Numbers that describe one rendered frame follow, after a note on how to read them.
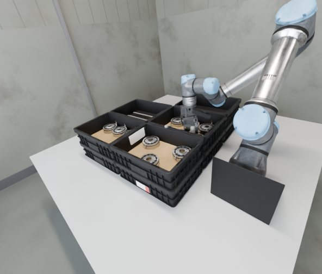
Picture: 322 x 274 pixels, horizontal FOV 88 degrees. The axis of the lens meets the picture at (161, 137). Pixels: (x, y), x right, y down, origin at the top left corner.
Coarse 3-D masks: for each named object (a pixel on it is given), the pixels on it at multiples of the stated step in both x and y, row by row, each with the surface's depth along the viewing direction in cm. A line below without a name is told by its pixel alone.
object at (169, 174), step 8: (136, 128) 101; (168, 128) 96; (192, 136) 87; (112, 144) 89; (200, 144) 81; (120, 152) 83; (192, 152) 76; (136, 160) 77; (144, 160) 74; (184, 160) 72; (152, 168) 71; (160, 168) 69; (176, 168) 68; (168, 176) 67
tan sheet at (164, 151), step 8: (160, 144) 101; (168, 144) 100; (128, 152) 98; (136, 152) 97; (144, 152) 96; (152, 152) 95; (160, 152) 94; (168, 152) 94; (160, 160) 88; (168, 160) 88; (168, 168) 83
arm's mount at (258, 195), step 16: (224, 160) 68; (224, 176) 72; (240, 176) 66; (256, 176) 61; (224, 192) 76; (240, 192) 69; (256, 192) 64; (272, 192) 59; (240, 208) 74; (256, 208) 67; (272, 208) 62
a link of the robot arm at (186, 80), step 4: (184, 76) 84; (188, 76) 83; (192, 76) 83; (184, 80) 85; (188, 80) 84; (192, 80) 83; (184, 84) 85; (188, 84) 84; (184, 88) 86; (188, 88) 85; (184, 92) 87; (188, 92) 86; (192, 92) 86; (184, 96) 88; (188, 96) 87; (192, 96) 87
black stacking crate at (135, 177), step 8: (200, 160) 87; (120, 168) 95; (200, 168) 93; (128, 176) 93; (136, 176) 85; (192, 176) 86; (136, 184) 91; (144, 184) 85; (152, 184) 78; (184, 184) 82; (192, 184) 87; (152, 192) 85; (160, 192) 78; (168, 192) 72; (176, 192) 74; (184, 192) 83; (160, 200) 81; (168, 200) 78; (176, 200) 79
